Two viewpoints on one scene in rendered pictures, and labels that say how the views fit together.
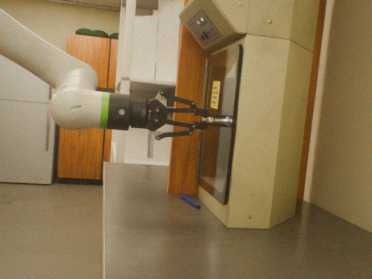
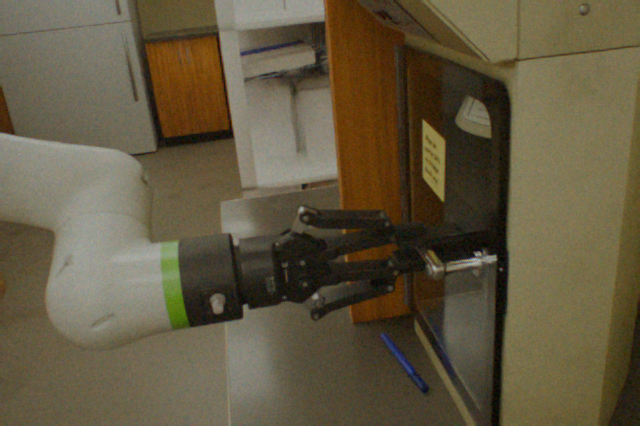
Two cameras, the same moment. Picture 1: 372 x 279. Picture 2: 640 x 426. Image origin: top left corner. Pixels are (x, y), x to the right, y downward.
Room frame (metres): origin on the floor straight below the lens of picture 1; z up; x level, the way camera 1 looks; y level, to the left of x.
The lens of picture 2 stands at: (0.47, 0.01, 1.50)
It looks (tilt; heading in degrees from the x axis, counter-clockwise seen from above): 23 degrees down; 4
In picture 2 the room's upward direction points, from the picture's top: 6 degrees counter-clockwise
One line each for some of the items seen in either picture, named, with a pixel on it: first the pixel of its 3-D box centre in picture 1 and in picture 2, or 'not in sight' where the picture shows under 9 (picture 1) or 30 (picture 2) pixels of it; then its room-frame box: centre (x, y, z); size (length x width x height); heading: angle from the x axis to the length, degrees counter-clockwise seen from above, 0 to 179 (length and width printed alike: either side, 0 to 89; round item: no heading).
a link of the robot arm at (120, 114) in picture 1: (120, 112); (215, 280); (1.02, 0.17, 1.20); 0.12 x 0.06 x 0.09; 12
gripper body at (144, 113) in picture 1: (149, 114); (284, 267); (1.04, 0.10, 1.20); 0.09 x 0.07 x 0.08; 102
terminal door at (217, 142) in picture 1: (216, 123); (444, 229); (1.13, -0.08, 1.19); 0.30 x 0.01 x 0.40; 12
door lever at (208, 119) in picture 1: (213, 120); (441, 252); (1.05, -0.07, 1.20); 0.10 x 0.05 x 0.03; 12
